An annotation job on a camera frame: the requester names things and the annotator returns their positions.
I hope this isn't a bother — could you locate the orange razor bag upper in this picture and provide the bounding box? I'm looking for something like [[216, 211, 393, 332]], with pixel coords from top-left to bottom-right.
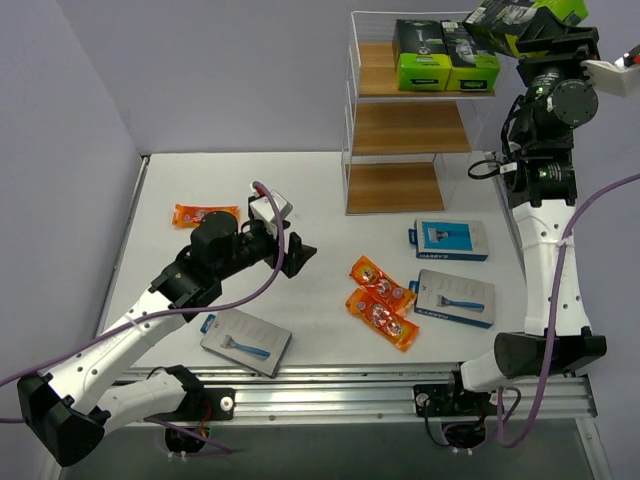
[[350, 256, 417, 316]]

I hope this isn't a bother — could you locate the orange razor bag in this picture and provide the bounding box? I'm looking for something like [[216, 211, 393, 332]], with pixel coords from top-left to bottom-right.
[[350, 256, 417, 316], [171, 204, 240, 228], [345, 288, 419, 352]]

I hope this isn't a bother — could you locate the white wire wooden shelf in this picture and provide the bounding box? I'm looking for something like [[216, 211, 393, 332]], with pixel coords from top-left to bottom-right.
[[341, 10, 497, 215]]

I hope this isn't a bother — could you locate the black green razor pack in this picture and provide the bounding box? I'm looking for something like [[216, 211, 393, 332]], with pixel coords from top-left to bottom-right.
[[392, 19, 452, 92]]

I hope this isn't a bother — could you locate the blue white razor box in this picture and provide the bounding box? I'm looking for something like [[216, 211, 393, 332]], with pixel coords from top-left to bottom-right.
[[408, 219, 489, 262]]

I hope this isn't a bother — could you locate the tall green black razor box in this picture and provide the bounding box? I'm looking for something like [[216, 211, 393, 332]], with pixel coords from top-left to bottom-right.
[[441, 20, 501, 93]]

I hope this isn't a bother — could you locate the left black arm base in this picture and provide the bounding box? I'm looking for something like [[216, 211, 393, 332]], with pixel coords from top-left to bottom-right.
[[198, 387, 236, 421]]

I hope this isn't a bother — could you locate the orange razor bag lower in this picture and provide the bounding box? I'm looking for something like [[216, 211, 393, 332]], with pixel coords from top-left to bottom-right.
[[345, 288, 419, 352]]

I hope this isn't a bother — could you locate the aluminium mounting rail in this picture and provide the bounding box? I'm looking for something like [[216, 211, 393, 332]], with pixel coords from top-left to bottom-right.
[[114, 364, 596, 426]]

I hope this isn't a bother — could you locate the grey box blue razor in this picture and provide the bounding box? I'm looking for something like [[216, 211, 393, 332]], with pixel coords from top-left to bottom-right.
[[409, 269, 496, 329], [200, 309, 293, 379]]

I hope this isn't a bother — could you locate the small black green razor box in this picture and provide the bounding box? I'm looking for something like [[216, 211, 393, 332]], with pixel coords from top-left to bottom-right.
[[463, 0, 589, 58]]

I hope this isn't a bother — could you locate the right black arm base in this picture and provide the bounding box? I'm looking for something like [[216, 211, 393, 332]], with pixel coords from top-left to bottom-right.
[[413, 384, 463, 418]]

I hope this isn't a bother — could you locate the orange razor bag far left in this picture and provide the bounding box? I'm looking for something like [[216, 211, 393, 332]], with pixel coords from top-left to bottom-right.
[[171, 204, 240, 228]]

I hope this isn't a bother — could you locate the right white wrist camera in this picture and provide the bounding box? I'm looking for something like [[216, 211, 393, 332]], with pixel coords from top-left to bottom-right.
[[581, 45, 640, 98]]

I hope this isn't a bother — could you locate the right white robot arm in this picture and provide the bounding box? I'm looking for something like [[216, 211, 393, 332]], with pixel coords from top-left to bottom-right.
[[443, 1, 606, 413]]

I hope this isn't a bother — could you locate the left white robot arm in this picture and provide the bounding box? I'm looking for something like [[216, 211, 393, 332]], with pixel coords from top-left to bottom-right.
[[17, 212, 317, 467]]

